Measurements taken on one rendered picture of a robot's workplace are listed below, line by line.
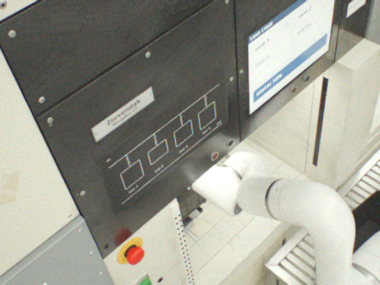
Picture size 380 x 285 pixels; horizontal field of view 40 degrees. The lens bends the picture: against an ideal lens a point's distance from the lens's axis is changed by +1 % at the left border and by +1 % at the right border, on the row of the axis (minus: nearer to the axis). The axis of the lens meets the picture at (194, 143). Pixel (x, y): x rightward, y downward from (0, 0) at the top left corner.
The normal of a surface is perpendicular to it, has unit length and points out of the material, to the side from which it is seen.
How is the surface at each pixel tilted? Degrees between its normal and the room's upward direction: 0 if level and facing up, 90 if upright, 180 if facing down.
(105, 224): 90
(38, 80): 90
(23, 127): 90
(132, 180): 90
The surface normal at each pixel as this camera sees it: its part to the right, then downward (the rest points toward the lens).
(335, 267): -0.79, -0.25
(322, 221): -0.49, 0.11
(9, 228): 0.69, 0.50
